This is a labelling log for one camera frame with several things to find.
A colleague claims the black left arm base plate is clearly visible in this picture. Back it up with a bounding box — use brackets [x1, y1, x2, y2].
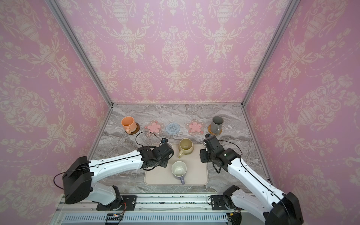
[96, 195, 137, 212]

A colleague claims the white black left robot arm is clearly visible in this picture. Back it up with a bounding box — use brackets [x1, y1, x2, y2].
[61, 143, 174, 211]

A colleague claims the aluminium right corner post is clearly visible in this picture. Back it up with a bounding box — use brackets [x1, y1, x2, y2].
[242, 0, 300, 108]

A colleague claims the aluminium front frame rail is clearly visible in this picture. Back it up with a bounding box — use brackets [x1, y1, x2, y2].
[50, 193, 296, 225]

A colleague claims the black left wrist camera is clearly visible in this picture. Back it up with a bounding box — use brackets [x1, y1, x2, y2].
[152, 138, 174, 161]

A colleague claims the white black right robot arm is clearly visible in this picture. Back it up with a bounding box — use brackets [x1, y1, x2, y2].
[200, 149, 304, 225]

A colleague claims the woven rattan round coaster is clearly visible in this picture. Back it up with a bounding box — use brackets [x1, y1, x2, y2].
[208, 125, 222, 136]

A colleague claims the aluminium left corner post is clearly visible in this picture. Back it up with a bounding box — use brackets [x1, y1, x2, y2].
[45, 0, 113, 107]

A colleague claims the aluminium corner post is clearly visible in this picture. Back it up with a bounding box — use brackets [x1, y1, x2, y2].
[242, 0, 300, 108]
[45, 0, 113, 107]

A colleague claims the beige silicone tray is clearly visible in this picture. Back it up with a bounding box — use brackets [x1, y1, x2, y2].
[144, 143, 209, 186]

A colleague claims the white mug purple handle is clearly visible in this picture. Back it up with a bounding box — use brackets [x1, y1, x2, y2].
[172, 161, 187, 185]

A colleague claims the grey ceramic mug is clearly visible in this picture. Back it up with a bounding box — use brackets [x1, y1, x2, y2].
[211, 116, 224, 135]

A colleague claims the blue round woven coaster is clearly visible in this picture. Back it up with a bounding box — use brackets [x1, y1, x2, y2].
[166, 122, 181, 135]

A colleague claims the yellow beige ceramic mug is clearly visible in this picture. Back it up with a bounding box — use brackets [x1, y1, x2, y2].
[178, 138, 194, 158]

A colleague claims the orange ceramic mug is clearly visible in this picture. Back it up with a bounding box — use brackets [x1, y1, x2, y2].
[121, 116, 137, 134]

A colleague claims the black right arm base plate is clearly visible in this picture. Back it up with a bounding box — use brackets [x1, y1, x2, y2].
[210, 195, 235, 211]

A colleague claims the pink flower silicone coaster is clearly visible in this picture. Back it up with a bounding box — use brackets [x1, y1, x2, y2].
[144, 120, 165, 136]

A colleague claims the brown wooden round coaster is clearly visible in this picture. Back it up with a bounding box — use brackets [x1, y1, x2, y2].
[130, 122, 140, 135]

